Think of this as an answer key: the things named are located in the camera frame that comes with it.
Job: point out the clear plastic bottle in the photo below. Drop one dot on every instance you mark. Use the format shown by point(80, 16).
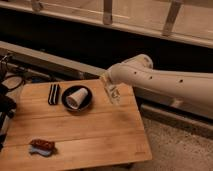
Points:
point(111, 90)

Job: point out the white paper cup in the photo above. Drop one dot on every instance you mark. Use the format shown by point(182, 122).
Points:
point(75, 99)

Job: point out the black bowl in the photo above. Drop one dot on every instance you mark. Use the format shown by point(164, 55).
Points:
point(86, 102)

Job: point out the wooden table board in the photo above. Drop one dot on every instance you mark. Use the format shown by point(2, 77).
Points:
point(103, 134)

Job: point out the black and white striped block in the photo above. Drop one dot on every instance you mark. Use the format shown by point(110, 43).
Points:
point(54, 92)

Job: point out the brown rectangular block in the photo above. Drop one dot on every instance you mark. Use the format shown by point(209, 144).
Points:
point(42, 144)

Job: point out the blue sponge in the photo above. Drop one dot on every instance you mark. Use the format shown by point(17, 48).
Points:
point(34, 150)

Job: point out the metal rail bracket middle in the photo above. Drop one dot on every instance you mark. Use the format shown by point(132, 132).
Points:
point(107, 12)

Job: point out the metal rail bracket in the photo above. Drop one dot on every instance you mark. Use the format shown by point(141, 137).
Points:
point(171, 17)
point(107, 12)

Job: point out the metal rail bracket right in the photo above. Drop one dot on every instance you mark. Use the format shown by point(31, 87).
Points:
point(171, 17)

